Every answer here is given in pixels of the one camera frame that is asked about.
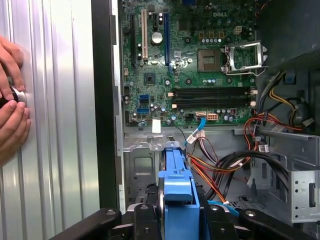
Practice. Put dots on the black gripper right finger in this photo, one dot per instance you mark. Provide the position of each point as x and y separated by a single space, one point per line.
217 225

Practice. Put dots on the round black tool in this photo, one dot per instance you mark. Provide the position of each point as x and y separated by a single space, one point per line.
18 96

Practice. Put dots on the blue expansion slot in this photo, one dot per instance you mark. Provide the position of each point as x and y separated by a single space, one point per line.
166 37

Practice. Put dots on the CPU socket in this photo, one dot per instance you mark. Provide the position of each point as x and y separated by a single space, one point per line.
208 60

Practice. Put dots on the short black expansion slot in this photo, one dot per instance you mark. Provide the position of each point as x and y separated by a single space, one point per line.
155 20

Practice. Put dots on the metal socket cover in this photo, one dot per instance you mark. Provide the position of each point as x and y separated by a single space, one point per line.
243 45

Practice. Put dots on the green motherboard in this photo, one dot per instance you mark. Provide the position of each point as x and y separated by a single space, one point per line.
190 72

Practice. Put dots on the metal disk bay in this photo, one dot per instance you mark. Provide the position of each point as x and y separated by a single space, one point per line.
142 165

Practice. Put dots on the long black expansion slot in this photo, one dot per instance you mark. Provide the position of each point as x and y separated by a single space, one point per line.
133 40

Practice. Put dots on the black RAM slot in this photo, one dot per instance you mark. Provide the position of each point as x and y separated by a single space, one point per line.
212 100
212 89
212 104
212 94

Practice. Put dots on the white expansion slot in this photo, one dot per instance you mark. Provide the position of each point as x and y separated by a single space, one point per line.
144 35

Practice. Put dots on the person's left hand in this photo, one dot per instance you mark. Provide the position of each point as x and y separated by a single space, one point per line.
11 65

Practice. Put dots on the metal drive cage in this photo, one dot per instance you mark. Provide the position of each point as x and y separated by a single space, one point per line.
302 180

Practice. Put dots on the black metal PC case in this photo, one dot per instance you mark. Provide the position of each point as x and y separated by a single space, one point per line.
105 100

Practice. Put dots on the person's right hand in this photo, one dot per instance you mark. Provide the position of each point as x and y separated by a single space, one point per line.
12 130

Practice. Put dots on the hard disk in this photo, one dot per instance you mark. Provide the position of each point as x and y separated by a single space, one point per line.
180 217

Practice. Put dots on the black square chip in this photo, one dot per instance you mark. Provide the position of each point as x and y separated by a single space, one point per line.
149 78

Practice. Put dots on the silver coin battery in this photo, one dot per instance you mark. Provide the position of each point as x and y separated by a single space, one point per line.
157 38

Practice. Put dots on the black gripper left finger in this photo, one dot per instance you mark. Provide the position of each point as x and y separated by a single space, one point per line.
146 225

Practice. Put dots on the white paper sticker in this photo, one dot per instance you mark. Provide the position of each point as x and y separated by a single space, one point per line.
156 125

